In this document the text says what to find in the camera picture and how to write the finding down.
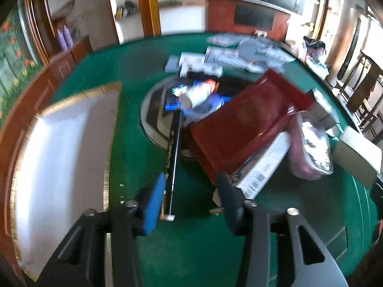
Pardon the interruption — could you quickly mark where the red wooden television cabinet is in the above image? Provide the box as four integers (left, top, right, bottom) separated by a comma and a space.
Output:
206, 0, 291, 41

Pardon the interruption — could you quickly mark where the floral cloth bag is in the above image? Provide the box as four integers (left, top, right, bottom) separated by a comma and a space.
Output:
302, 36, 328, 66

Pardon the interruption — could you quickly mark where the red foil packet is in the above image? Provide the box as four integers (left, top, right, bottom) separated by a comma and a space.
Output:
183, 69, 313, 186

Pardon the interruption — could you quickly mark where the wooden side cabinet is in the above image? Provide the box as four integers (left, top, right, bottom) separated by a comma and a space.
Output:
49, 36, 93, 81

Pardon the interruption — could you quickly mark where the white and blue carton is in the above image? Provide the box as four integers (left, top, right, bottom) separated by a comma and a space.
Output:
230, 132, 291, 200

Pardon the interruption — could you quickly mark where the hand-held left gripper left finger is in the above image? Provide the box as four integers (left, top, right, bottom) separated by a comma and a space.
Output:
36, 172, 167, 287

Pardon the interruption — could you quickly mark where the white bottle with red label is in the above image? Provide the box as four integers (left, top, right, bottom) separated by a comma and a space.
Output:
179, 79, 217, 110

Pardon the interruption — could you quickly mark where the pile of playing cards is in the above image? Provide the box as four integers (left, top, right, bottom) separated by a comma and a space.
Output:
164, 33, 295, 78

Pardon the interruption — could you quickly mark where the dark wooden chair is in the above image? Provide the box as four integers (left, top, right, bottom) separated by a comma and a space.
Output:
335, 49, 383, 144

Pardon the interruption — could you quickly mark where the pink packet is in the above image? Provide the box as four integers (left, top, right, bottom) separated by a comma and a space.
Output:
286, 112, 334, 181

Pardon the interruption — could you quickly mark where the purple spray bottle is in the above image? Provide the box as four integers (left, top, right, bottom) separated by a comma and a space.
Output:
63, 26, 74, 48
56, 28, 67, 51

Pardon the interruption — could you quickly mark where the round table control panel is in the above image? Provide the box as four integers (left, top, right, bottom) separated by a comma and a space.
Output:
139, 76, 249, 160

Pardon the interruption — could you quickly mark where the flower and bamboo mural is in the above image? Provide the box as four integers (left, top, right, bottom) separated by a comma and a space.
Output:
0, 3, 42, 126

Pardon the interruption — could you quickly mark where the white gold-rimmed box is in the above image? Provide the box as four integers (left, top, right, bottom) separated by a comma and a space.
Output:
12, 81, 123, 278

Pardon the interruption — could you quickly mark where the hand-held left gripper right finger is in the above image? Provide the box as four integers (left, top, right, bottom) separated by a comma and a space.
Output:
216, 172, 350, 287

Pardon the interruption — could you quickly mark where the grey shelf clutter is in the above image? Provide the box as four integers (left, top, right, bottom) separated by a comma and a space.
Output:
118, 1, 136, 18

